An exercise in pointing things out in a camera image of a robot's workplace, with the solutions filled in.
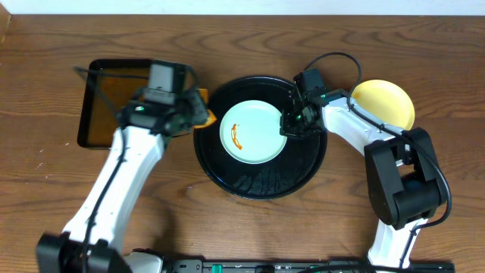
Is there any light green plate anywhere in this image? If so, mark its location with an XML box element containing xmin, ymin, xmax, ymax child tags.
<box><xmin>219</xmin><ymin>100</ymin><xmax>287</xmax><ymax>165</ymax></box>

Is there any black rectangular water tray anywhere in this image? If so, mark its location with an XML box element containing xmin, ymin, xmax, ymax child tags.
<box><xmin>77</xmin><ymin>59</ymin><xmax>152</xmax><ymax>149</ymax></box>

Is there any round black serving tray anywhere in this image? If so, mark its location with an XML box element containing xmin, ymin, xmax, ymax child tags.
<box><xmin>193</xmin><ymin>76</ymin><xmax>327</xmax><ymax>200</ymax></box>

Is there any yellow plate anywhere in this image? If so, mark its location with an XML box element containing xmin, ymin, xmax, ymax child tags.
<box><xmin>352</xmin><ymin>80</ymin><xmax>415</xmax><ymax>130</ymax></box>

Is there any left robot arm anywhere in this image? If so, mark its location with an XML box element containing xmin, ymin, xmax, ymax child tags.
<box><xmin>36</xmin><ymin>88</ymin><xmax>216</xmax><ymax>272</ymax></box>

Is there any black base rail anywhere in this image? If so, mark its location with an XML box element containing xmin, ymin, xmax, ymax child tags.
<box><xmin>161</xmin><ymin>259</ymin><xmax>455</xmax><ymax>273</ymax></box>

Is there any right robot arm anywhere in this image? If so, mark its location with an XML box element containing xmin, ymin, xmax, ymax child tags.
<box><xmin>280</xmin><ymin>89</ymin><xmax>452</xmax><ymax>269</ymax></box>

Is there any orange green scrub sponge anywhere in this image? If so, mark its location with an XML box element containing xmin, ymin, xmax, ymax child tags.
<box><xmin>195</xmin><ymin>88</ymin><xmax>217</xmax><ymax>130</ymax></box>

